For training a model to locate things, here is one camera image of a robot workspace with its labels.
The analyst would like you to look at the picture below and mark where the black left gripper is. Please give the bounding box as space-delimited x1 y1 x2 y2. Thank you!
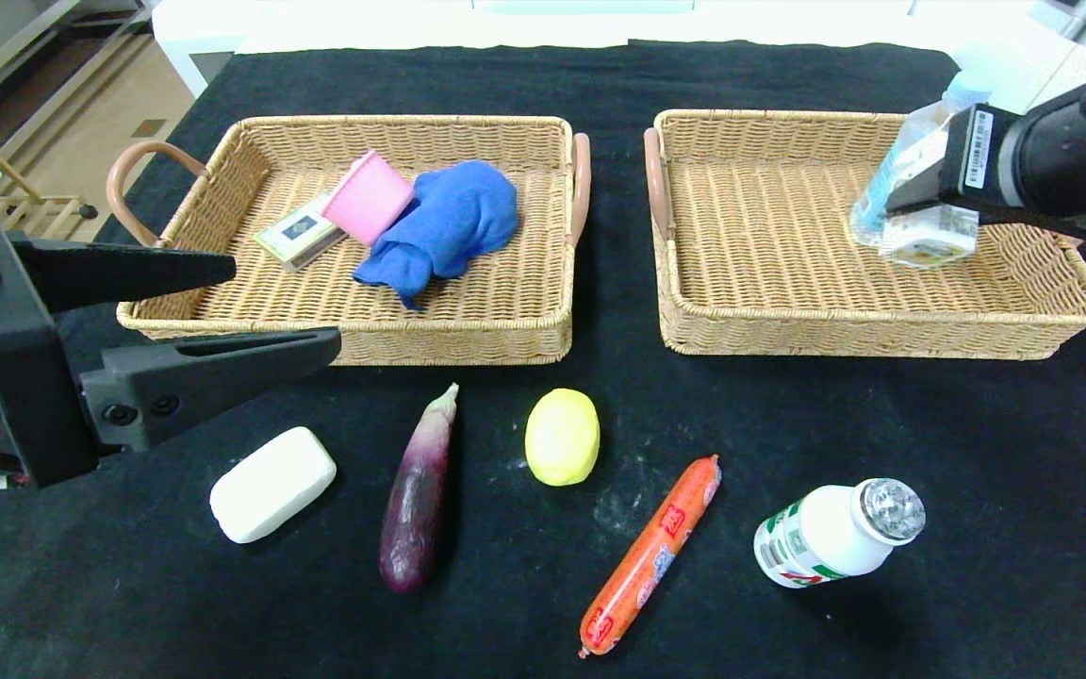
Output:
0 220 342 489

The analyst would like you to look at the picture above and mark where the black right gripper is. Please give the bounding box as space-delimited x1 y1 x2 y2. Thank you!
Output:
884 103 1086 230

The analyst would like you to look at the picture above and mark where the small white drink carton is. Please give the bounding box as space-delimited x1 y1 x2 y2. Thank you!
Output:
880 206 980 270

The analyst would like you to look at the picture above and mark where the white milk bottle green label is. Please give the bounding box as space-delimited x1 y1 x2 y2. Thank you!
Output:
752 477 927 590

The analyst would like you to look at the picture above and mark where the yellow lemon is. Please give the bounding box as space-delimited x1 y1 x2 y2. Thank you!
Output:
524 388 601 488

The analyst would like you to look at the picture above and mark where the orange sausage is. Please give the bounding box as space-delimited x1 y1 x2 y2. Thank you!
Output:
578 455 723 659

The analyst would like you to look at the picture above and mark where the clear water bottle blue cap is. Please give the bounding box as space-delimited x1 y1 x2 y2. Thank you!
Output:
850 71 995 254

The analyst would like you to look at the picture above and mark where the cream box with blue print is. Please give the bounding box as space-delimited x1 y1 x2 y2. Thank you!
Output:
255 193 348 274

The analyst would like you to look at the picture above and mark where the wooden rack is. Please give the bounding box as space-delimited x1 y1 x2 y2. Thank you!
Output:
0 141 99 241

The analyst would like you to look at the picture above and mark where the white soap bar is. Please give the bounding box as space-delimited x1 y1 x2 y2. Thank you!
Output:
209 426 338 545

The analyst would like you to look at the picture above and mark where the pink plastic cup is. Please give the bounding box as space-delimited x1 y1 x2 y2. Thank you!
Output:
321 151 415 248

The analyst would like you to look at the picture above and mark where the white table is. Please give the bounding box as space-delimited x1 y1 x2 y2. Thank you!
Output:
153 0 1034 100

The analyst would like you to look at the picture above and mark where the purple eggplant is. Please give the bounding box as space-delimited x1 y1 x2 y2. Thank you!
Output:
378 382 461 595

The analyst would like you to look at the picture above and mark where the blue cloth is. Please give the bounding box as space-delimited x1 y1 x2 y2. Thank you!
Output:
353 160 520 312

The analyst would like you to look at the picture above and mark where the wicker basket with brown handles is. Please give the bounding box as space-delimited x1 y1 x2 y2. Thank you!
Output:
107 115 593 369
642 109 1086 362

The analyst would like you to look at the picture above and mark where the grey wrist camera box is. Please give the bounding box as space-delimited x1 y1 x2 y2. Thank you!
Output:
1033 0 1086 41

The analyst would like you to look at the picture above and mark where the grey metal rail frame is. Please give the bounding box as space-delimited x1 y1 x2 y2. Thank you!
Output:
0 0 159 171

